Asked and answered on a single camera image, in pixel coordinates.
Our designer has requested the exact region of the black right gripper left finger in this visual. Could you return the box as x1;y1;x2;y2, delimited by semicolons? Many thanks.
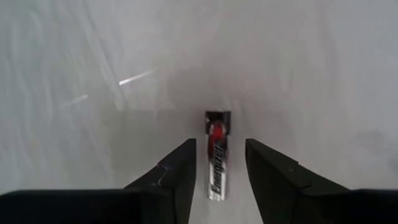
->
0;139;197;224

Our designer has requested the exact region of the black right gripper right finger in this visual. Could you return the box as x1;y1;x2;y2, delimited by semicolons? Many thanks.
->
245;139;398;224

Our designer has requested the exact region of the silver Energizer battery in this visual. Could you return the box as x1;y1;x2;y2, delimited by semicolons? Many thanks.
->
204;109;233;202

